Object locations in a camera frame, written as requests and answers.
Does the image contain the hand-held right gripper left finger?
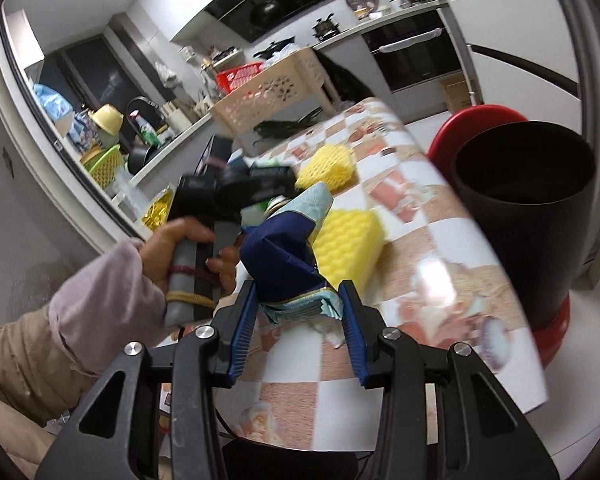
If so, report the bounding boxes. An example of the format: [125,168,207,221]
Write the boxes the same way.
[35,279,259,480]

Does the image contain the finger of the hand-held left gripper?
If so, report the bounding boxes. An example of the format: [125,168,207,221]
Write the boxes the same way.
[247,165,298,196]

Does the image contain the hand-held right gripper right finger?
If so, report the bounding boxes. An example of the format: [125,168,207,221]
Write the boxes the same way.
[338,279,561,480]

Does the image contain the blue wrapper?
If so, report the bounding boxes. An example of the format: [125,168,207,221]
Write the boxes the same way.
[240,182,346,323]

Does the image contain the black trash bin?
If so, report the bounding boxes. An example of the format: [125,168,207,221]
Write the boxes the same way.
[450,121,597,331]

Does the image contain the person's left forearm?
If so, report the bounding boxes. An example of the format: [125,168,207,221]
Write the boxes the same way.
[47,237,168,376]

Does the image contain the person's left hand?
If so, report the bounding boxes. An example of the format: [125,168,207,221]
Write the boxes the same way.
[140,217,243,306]

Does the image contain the white crumpled tissue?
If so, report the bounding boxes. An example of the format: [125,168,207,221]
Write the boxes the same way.
[315,317,346,348]

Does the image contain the gold foil packet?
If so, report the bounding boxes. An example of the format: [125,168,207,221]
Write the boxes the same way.
[141,185,177,231]

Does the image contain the dark green leafy vegetables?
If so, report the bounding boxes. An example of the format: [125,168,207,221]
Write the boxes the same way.
[252,109,326,143]

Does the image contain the black pan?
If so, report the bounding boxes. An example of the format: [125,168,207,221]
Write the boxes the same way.
[126,144,163,173]

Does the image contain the green spray bottle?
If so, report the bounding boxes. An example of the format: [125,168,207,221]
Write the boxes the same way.
[130,110,161,148]

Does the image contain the beige knife block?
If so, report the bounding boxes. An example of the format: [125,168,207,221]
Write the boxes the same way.
[162,102,191,133]

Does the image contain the beige plastic chair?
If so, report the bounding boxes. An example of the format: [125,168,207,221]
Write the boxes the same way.
[212,47,341,138]

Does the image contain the green plastic basket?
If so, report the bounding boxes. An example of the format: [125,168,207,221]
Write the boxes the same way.
[80,144,123,188]

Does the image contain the red plastic basket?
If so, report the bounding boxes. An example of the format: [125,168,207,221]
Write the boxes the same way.
[215,62,266,96]

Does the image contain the black kitchen faucet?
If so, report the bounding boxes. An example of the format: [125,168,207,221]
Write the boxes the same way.
[125,96,161,131]

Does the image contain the yellow colander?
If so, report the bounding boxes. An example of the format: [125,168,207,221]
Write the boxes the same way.
[90,104,125,136]

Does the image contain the black jacket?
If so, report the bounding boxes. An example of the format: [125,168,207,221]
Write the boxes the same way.
[317,50,376,103]

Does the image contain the white hanging plastic bag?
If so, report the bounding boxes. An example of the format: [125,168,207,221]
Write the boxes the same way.
[155,62,181,88]

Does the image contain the black wok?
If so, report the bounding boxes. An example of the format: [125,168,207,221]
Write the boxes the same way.
[252,35,296,58]

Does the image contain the dark kitchen window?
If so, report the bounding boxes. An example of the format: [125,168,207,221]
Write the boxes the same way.
[35,35,146,126]

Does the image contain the black cooking pot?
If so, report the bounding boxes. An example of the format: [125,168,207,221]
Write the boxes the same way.
[312,12,337,41]

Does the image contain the black range hood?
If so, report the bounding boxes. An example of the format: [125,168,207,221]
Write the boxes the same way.
[202,0,336,43]

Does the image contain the light blue plastic bag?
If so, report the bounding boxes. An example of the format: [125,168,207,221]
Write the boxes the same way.
[32,82,76,121]

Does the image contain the black built-in oven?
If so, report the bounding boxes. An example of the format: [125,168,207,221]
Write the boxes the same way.
[361,7,463,93]

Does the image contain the open cardboard box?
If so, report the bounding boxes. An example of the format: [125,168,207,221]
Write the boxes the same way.
[439,75,473,113]

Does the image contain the person's beige jacket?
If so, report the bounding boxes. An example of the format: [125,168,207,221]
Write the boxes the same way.
[0,307,106,480]

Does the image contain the white refrigerator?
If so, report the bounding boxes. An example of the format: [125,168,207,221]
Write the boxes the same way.
[422,0,581,126]

